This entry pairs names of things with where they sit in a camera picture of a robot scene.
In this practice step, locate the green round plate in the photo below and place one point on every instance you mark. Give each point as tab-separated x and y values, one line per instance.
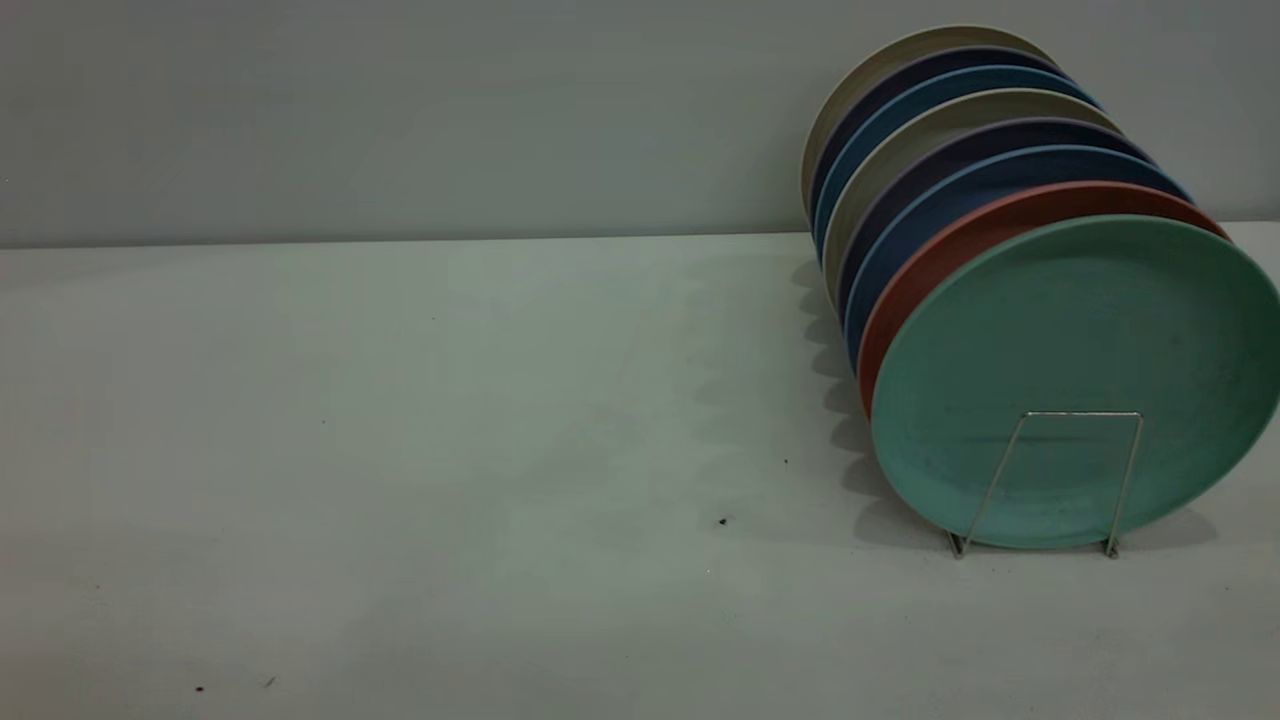
1080	340

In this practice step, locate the pink round plate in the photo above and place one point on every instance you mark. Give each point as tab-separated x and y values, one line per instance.
940	268

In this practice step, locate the navy plate with light-blue rim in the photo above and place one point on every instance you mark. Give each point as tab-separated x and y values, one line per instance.
940	205

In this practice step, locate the beige round plate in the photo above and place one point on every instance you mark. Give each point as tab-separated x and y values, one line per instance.
940	122
862	78

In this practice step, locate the dark purple plate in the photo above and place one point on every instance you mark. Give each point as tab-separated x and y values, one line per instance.
880	92
960	150

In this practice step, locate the teal blue plate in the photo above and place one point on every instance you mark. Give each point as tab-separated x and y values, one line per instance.
900	110

